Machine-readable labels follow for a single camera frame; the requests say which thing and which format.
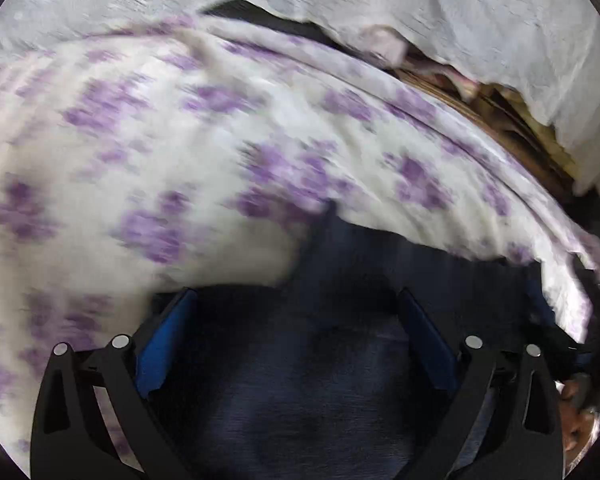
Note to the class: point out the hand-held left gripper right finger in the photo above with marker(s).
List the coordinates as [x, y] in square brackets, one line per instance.
[430, 345]

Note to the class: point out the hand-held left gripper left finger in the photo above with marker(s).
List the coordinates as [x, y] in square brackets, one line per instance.
[165, 345]

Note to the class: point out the navy knit cardigan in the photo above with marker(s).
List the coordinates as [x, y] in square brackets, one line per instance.
[305, 385]

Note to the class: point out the person's right hand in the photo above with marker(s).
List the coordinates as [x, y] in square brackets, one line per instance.
[575, 420]

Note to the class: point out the purple floral bedsheet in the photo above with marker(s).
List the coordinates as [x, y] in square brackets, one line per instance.
[130, 135]

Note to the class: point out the pink patterned cloth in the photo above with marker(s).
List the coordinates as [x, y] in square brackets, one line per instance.
[385, 42]

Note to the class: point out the white lace cloth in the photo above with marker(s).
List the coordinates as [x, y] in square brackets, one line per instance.
[430, 10]

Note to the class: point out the dark cloth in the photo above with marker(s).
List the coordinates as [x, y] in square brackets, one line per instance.
[250, 10]

